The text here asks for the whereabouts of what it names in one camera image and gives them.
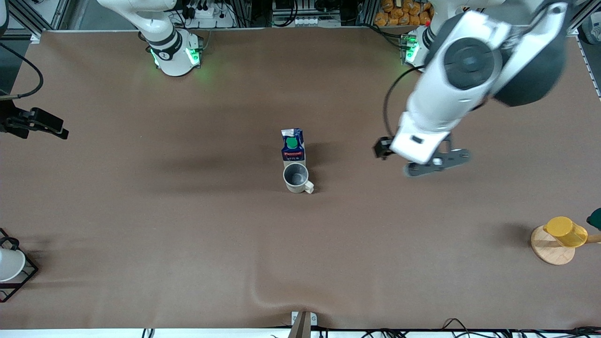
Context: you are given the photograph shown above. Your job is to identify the white ceramic cup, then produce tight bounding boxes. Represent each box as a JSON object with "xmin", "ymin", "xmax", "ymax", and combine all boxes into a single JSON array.
[{"xmin": 0, "ymin": 248, "xmax": 26, "ymax": 282}]

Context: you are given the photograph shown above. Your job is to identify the white power strip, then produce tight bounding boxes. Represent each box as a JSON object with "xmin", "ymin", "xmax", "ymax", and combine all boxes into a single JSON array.
[
  {"xmin": 185, "ymin": 4, "xmax": 235, "ymax": 29},
  {"xmin": 291, "ymin": 16, "xmax": 341, "ymax": 27}
]

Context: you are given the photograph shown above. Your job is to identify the black floor cable bundle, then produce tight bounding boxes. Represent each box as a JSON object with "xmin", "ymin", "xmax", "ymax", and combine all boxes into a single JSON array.
[{"xmin": 357, "ymin": 318, "xmax": 601, "ymax": 338}]

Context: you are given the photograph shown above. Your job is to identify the black wire rack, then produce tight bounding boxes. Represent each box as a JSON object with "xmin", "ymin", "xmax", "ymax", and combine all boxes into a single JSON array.
[{"xmin": 0, "ymin": 228, "xmax": 39, "ymax": 303}]

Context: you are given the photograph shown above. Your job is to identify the white mug with HOME print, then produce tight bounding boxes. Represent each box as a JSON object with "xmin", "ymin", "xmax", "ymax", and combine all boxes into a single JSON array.
[{"xmin": 283, "ymin": 163, "xmax": 315, "ymax": 194}]

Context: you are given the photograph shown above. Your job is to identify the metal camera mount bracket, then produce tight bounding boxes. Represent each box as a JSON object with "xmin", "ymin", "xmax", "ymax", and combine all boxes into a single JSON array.
[{"xmin": 291, "ymin": 311, "xmax": 317, "ymax": 338}]

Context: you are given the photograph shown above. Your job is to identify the aluminium frame profile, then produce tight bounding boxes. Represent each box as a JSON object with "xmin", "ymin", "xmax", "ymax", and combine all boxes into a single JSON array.
[
  {"xmin": 0, "ymin": 0, "xmax": 71, "ymax": 44},
  {"xmin": 566, "ymin": 0, "xmax": 601, "ymax": 100}
]

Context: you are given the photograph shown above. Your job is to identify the pile of orange bread rolls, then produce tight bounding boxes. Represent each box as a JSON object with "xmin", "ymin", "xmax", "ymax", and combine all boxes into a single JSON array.
[{"xmin": 374, "ymin": 0, "xmax": 433, "ymax": 27}]

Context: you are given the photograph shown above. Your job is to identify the wooden mug stand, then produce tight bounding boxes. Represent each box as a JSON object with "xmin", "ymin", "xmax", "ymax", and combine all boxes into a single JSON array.
[{"xmin": 531, "ymin": 225, "xmax": 601, "ymax": 266}]

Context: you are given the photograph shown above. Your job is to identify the blue white milk carton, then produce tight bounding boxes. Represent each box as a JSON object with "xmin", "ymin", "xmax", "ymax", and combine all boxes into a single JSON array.
[{"xmin": 281, "ymin": 128, "xmax": 306, "ymax": 166}]

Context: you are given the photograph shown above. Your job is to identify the yellow cup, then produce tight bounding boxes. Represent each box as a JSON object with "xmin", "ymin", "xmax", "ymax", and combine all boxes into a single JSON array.
[{"xmin": 543, "ymin": 216, "xmax": 588, "ymax": 248}]

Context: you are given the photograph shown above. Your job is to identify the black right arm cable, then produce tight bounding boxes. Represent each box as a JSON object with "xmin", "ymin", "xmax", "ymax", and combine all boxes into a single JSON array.
[{"xmin": 0, "ymin": 44, "xmax": 45, "ymax": 100}]

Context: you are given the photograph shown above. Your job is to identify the brown table cover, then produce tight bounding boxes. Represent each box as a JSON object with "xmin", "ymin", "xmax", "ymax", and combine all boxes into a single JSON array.
[{"xmin": 0, "ymin": 27, "xmax": 601, "ymax": 329}]

